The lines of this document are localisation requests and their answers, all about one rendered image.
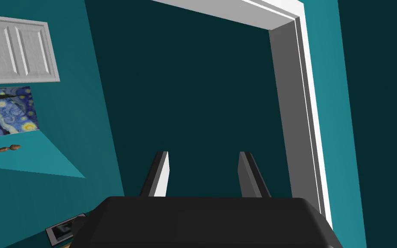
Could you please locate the blue starry night painting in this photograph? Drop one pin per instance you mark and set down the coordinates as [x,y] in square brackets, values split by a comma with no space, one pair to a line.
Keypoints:
[5,112]

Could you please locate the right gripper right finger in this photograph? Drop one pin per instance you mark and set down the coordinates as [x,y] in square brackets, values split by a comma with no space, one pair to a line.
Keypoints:
[251,177]

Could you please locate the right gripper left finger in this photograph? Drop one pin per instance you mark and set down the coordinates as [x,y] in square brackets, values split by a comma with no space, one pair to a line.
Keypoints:
[159,177]

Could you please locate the white panelled door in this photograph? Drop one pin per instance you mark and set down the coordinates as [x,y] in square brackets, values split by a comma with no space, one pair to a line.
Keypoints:
[16,50]

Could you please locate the grey framed picture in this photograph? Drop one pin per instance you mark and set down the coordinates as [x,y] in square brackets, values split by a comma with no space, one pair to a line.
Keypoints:
[62,230]

